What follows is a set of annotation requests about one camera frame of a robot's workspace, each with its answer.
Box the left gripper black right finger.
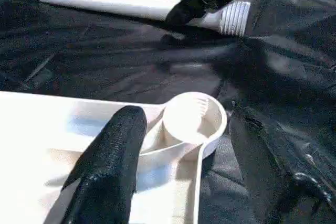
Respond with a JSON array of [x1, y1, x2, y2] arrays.
[[275, 172, 336, 224]]

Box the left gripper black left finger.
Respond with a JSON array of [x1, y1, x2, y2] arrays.
[[43, 105, 148, 224]]

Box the white plastic table leg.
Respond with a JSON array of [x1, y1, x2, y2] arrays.
[[36, 0, 251, 36]]

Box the white plastic table top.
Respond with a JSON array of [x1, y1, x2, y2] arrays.
[[0, 90, 228, 224]]

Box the black glossy mat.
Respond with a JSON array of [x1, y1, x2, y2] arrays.
[[0, 0, 336, 224]]

